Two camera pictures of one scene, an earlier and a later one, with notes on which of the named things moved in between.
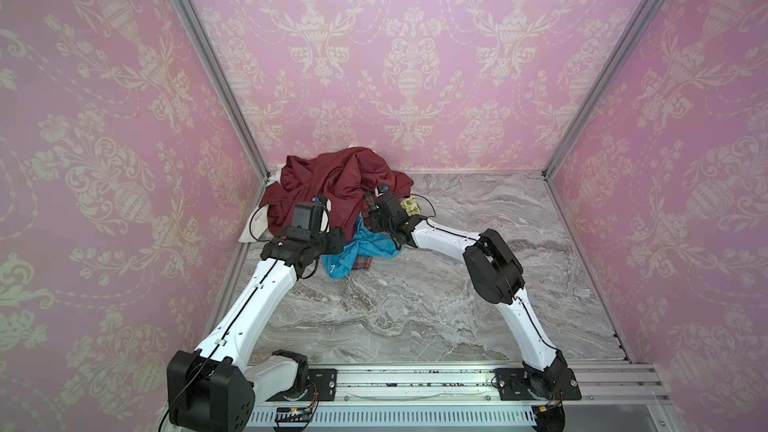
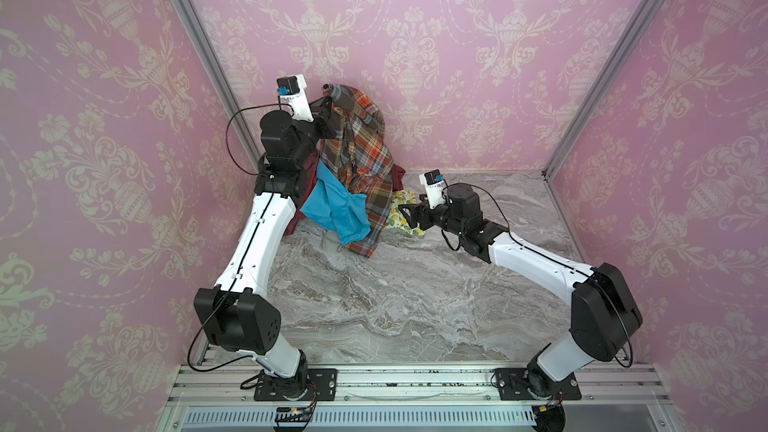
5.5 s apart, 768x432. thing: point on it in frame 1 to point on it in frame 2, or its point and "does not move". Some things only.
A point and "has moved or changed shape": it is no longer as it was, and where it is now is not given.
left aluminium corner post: x=209 y=60 does not move
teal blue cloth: x=365 y=243 to x=333 y=208
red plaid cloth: x=365 y=261 has moved or changed shape
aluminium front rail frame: x=610 y=398 does not move
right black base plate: x=529 y=384 does not move
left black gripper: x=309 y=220 to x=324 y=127
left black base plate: x=322 y=382 does not move
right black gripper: x=384 y=209 to x=424 y=215
